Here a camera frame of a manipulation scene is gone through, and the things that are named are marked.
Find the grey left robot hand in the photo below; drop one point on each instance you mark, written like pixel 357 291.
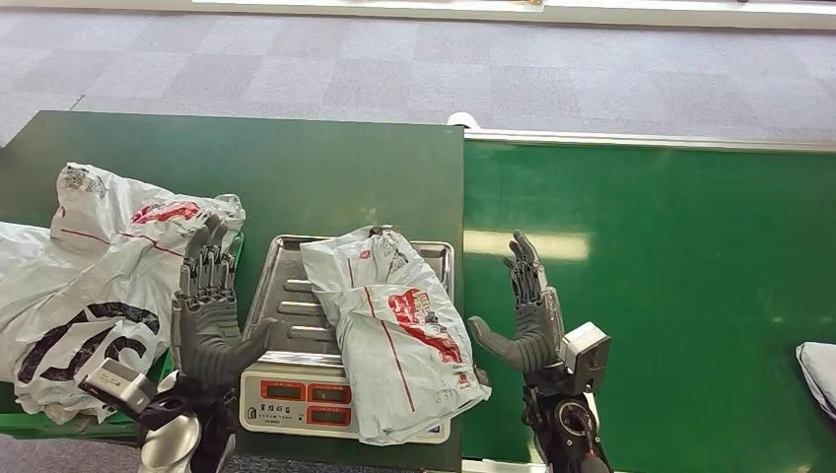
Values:
pixel 209 339

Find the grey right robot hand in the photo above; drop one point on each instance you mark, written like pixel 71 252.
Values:
pixel 539 333

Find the white red-print package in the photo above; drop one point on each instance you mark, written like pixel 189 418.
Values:
pixel 392 339
pixel 820 375

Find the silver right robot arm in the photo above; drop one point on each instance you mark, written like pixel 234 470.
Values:
pixel 571 427

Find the green conveyor belt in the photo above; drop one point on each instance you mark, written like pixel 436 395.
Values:
pixel 705 261

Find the white round conveyor end cap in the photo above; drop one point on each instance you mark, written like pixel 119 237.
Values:
pixel 462 119

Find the flat white red-print package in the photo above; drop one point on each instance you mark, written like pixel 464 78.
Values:
pixel 820 375

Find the white scale with steel tray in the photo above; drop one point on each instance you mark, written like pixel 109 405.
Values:
pixel 287 391

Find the white bag with black print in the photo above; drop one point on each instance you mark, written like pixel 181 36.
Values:
pixel 85 339

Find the white bag with red print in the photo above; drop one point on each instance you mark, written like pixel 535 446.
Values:
pixel 124 202

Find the green plastic crate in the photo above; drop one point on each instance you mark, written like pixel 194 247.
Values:
pixel 39 424

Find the plain white bag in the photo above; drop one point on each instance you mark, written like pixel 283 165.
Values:
pixel 19 245

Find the white window sill ledge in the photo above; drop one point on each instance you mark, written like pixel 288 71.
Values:
pixel 588 14

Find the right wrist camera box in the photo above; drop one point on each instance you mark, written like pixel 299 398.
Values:
pixel 588 356

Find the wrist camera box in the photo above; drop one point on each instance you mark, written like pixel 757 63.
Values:
pixel 121 385
pixel 588 356

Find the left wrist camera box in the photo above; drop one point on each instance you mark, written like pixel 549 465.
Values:
pixel 121 385

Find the silver conveyor side rail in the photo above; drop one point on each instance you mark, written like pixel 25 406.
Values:
pixel 653 140

